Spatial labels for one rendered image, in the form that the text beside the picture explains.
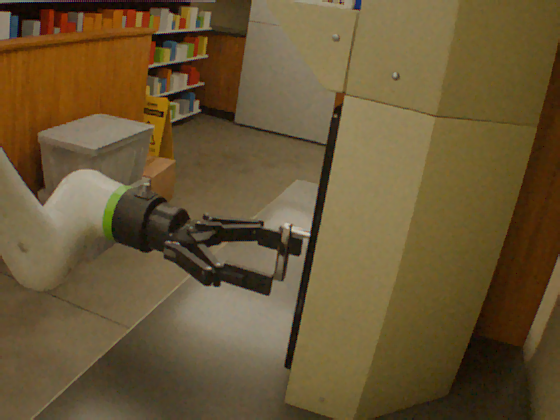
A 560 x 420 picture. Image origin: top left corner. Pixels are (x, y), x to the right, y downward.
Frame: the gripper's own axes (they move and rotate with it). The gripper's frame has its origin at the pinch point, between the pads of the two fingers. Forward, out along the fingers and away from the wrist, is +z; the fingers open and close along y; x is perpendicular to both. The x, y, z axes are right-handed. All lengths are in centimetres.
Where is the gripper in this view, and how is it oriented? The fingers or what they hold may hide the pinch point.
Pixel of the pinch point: (280, 263)
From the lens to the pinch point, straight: 81.9
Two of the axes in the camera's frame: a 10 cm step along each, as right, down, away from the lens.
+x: -1.5, 9.1, 3.9
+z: 9.3, 2.6, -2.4
